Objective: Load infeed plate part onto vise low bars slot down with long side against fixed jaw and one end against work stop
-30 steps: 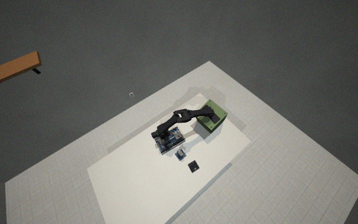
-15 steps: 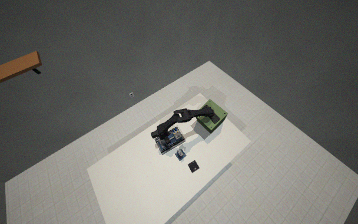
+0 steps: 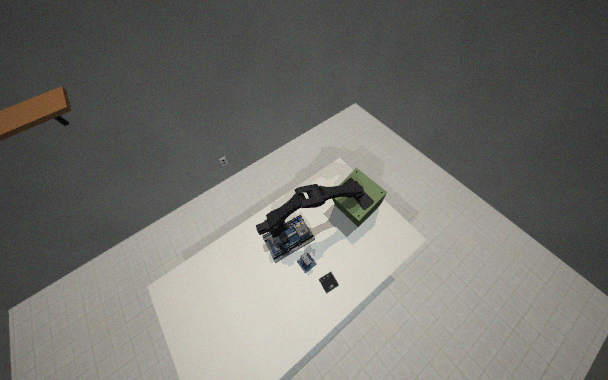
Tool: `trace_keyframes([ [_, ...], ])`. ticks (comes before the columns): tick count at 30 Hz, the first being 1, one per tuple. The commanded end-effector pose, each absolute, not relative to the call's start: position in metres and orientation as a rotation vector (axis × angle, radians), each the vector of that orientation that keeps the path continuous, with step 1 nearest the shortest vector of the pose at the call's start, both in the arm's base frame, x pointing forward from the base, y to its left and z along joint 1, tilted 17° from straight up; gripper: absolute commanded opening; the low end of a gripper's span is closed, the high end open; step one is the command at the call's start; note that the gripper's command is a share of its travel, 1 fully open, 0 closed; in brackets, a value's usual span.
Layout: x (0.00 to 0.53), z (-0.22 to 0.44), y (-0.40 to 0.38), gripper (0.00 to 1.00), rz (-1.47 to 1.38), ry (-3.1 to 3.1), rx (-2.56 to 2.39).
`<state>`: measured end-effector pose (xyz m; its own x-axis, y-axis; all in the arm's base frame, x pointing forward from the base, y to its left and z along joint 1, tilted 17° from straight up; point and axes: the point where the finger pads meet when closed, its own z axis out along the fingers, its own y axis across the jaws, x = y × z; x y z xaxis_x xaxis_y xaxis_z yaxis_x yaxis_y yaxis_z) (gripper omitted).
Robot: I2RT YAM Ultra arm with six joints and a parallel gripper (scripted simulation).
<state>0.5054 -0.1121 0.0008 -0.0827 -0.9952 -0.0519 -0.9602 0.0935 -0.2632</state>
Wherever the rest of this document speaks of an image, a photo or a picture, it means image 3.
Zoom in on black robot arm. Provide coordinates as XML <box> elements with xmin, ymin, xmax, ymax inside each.
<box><xmin>256</xmin><ymin>178</ymin><xmax>374</xmax><ymax>245</ymax></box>

